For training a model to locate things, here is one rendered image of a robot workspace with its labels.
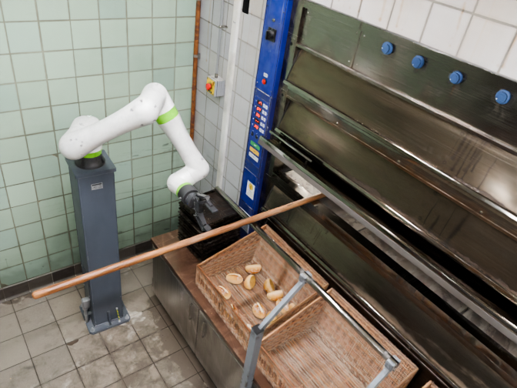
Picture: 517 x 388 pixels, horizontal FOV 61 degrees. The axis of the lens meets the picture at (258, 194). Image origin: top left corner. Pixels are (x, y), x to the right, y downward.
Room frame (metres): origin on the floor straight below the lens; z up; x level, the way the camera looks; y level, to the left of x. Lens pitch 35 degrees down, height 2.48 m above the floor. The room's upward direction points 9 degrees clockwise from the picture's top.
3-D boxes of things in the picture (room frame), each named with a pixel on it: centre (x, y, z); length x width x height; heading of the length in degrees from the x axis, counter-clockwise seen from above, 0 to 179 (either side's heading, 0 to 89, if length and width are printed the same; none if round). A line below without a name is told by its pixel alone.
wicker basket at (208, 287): (1.70, -0.08, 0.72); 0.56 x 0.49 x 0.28; 42
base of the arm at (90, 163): (1.93, 0.92, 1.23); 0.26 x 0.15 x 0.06; 39
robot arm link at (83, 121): (1.87, 0.89, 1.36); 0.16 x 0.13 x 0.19; 2
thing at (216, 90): (2.54, 0.37, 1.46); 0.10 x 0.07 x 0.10; 42
